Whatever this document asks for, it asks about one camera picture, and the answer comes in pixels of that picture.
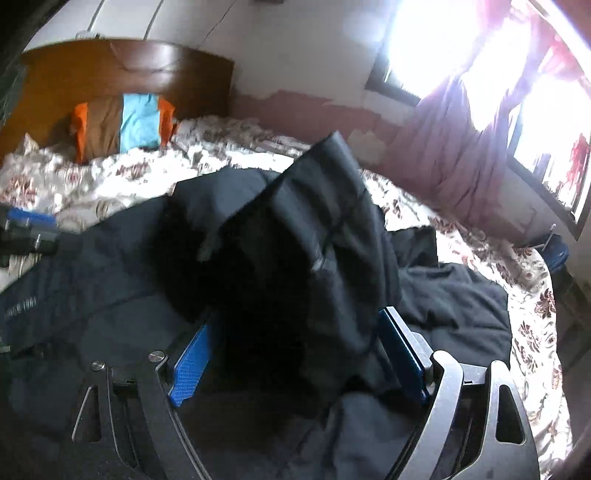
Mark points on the red hanging cloth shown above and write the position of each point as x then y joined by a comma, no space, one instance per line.
581,157

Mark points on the blue backpack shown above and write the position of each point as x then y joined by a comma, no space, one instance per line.
556,251

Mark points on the wooden headboard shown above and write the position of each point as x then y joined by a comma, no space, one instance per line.
92,74

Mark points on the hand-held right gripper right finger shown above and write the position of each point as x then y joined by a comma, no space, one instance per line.
406,355

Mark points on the dark framed window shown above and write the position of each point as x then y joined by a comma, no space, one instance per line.
392,83

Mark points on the black padded jacket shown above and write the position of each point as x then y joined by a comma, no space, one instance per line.
300,230

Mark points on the floral bedsheet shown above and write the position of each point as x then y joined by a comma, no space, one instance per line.
138,170

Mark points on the white power strip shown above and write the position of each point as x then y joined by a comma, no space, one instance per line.
87,34

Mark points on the orange brown blue striped pillow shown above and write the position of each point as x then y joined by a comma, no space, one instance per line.
134,120

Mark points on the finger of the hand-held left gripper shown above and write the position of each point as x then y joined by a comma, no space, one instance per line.
27,243
32,217

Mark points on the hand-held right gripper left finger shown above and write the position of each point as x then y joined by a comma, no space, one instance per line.
189,364

